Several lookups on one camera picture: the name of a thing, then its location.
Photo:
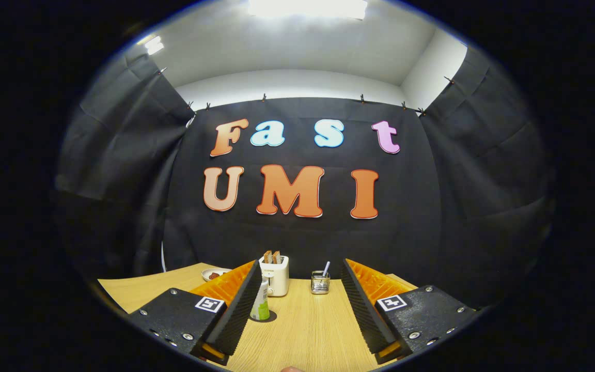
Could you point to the dark brown round coaster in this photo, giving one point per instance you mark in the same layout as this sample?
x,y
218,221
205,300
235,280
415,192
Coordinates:
x,y
273,316

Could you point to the brown toast slice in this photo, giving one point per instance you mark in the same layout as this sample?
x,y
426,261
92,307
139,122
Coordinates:
x,y
267,257
276,257

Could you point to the white toaster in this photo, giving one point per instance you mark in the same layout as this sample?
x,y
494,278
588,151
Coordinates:
x,y
277,278

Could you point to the brown snack pieces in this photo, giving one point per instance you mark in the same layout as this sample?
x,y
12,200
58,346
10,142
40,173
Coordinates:
x,y
214,276

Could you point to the small white oval dish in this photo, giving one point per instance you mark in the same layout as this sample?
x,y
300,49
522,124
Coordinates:
x,y
222,270

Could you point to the white green juice bottle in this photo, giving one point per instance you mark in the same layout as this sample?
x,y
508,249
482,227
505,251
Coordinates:
x,y
262,310

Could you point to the white spoon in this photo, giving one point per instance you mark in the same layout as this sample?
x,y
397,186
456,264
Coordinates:
x,y
326,267

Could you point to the small ceiling light panel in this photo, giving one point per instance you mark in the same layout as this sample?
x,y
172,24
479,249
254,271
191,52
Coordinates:
x,y
153,45

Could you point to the large ceiling light panel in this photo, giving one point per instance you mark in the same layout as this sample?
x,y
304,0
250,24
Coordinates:
x,y
308,8

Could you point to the wooden table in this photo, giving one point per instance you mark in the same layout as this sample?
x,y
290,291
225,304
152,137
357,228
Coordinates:
x,y
308,330

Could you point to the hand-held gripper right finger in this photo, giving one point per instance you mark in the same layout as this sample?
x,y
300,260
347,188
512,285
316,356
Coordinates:
x,y
364,310

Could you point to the row of small black clips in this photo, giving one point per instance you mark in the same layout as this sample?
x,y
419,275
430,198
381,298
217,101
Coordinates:
x,y
264,97

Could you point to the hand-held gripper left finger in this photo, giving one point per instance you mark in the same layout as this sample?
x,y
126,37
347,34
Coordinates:
x,y
238,310

